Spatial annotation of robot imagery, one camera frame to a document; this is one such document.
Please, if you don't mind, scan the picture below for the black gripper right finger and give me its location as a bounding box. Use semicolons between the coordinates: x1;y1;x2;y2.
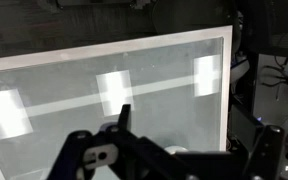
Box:
242;125;286;180

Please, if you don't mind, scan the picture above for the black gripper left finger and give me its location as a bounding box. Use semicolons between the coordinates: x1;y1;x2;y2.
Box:
46;104;192;180

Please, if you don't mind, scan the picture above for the white ceramic bowl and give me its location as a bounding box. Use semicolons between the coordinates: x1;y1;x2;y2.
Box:
164;145;189;155

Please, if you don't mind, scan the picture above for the black box with blue light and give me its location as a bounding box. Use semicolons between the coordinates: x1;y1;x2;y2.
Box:
228;104;265;148

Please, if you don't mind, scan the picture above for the black cable bundle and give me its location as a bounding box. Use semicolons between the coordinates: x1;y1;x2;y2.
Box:
261;56;288;101

